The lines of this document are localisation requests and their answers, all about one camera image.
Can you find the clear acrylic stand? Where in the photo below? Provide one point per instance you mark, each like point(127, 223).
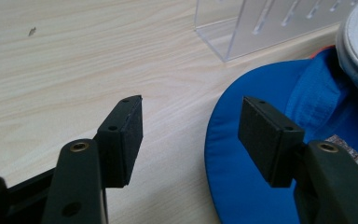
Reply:
point(245, 34)

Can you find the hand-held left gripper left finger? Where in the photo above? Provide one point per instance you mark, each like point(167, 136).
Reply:
point(121, 149)

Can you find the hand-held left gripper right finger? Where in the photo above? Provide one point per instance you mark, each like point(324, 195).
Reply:
point(267, 146)

